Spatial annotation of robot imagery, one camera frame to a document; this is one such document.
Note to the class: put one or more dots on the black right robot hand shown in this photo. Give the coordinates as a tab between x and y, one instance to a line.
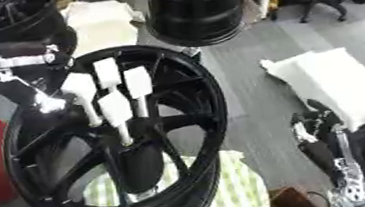
321	154

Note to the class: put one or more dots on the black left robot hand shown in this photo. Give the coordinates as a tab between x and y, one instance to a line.
13	49

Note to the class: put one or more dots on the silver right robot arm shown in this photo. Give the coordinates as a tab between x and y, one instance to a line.
353	187

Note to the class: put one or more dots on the black wheel rim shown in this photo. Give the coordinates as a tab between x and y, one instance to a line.
197	9
4	21

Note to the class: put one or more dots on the white pin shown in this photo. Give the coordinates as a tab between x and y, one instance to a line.
107	72
115	109
79	89
138	81

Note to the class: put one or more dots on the black spoked wheel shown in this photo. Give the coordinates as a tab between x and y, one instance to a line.
193	114

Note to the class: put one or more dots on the brown box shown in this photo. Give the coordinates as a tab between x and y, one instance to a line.
292	203

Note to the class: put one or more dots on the white foam pad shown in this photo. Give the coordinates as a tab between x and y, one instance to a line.
336	85

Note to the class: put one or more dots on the white foam sheet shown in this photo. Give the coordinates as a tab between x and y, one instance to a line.
100	22

